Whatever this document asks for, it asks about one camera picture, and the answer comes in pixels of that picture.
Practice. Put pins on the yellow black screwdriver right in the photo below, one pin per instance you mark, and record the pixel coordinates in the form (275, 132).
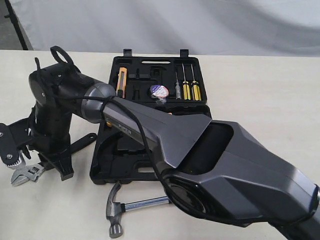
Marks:
(195, 88)

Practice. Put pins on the claw hammer black grip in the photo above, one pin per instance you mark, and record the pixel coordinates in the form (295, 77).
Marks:
(114, 210)

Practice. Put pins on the yellow black screwdriver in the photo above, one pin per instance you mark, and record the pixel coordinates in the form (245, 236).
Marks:
(195, 88)
(185, 85)

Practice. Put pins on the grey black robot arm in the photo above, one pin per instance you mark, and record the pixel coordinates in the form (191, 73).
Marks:
(210, 169)

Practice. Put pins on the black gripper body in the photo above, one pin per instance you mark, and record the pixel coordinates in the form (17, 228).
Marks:
(49, 128)

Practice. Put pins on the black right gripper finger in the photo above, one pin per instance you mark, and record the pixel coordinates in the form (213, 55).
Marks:
(59, 160)

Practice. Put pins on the black plastic tool case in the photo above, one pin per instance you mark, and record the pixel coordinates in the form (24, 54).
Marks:
(117, 157)

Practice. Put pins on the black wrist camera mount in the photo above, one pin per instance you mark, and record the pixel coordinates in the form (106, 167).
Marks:
(12, 137)

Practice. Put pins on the black handled adjustable wrench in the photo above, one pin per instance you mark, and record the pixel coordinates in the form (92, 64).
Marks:
(33, 172)

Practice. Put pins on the clear tester screwdriver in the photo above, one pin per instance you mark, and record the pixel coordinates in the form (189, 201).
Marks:
(177, 87)

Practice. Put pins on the black electrical tape roll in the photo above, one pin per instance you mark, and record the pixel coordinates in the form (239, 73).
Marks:
(159, 93)

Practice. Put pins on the black backdrop stand pole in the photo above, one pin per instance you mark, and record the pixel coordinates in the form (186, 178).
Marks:
(15, 22)

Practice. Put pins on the orange utility knife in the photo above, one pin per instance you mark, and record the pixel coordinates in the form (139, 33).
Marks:
(121, 82)

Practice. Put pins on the yellow black screwdriver left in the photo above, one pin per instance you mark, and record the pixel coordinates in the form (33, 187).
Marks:
(185, 85)

